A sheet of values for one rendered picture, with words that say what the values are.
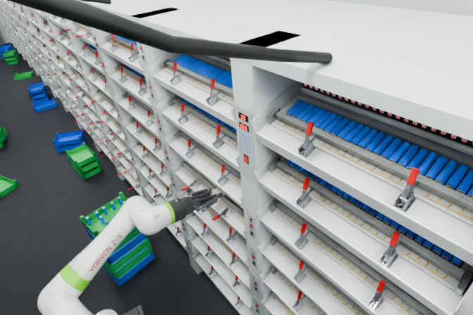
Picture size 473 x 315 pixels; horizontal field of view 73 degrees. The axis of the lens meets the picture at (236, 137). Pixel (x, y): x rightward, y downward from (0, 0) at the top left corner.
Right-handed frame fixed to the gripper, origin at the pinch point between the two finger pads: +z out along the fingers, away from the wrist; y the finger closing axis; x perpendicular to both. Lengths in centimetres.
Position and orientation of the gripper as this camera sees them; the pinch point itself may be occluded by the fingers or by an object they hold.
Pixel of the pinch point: (219, 192)
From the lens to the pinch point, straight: 149.9
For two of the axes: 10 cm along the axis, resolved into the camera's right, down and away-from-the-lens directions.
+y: 6.5, 3.7, -6.6
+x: 0.8, -9.0, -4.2
